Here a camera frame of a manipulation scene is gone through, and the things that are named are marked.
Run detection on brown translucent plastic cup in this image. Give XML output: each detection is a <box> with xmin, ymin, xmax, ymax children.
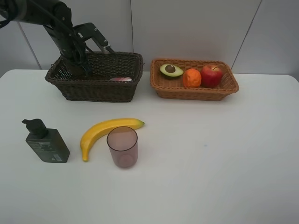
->
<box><xmin>65</xmin><ymin>61</ymin><xmax>87</xmax><ymax>79</ymax></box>

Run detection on red apple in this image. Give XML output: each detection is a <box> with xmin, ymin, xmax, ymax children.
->
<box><xmin>200</xmin><ymin>64</ymin><xmax>223</xmax><ymax>88</ymax></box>

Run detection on pink detergent bottle white cap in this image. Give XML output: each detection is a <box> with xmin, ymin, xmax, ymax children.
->
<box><xmin>109</xmin><ymin>77</ymin><xmax>133</xmax><ymax>82</ymax></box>

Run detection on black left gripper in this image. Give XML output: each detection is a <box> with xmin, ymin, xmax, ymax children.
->
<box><xmin>43</xmin><ymin>23</ymin><xmax>88</xmax><ymax>68</ymax></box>

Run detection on light orange wicker basket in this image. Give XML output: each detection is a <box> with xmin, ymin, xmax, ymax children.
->
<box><xmin>150</xmin><ymin>58</ymin><xmax>239</xmax><ymax>101</ymax></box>

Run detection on yellow banana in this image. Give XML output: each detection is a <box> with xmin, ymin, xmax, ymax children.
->
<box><xmin>80</xmin><ymin>118</ymin><xmax>145</xmax><ymax>162</ymax></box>

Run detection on dark brown wicker basket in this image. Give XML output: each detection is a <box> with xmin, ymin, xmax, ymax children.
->
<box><xmin>45</xmin><ymin>52</ymin><xmax>143</xmax><ymax>103</ymax></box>

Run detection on dark green pump bottle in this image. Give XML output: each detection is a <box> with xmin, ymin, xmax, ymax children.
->
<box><xmin>22</xmin><ymin>119</ymin><xmax>70</xmax><ymax>163</ymax></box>

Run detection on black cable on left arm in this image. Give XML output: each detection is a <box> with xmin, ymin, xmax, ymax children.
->
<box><xmin>0</xmin><ymin>14</ymin><xmax>12</xmax><ymax>30</ymax></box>

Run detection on orange tangerine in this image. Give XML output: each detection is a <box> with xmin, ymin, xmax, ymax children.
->
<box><xmin>183</xmin><ymin>68</ymin><xmax>201</xmax><ymax>88</ymax></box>

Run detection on purple translucent plastic cup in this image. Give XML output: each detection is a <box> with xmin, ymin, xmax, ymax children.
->
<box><xmin>107</xmin><ymin>126</ymin><xmax>138</xmax><ymax>168</ymax></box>

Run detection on halved avocado with pit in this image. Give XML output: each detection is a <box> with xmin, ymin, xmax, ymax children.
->
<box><xmin>159</xmin><ymin>64</ymin><xmax>184</xmax><ymax>79</ymax></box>

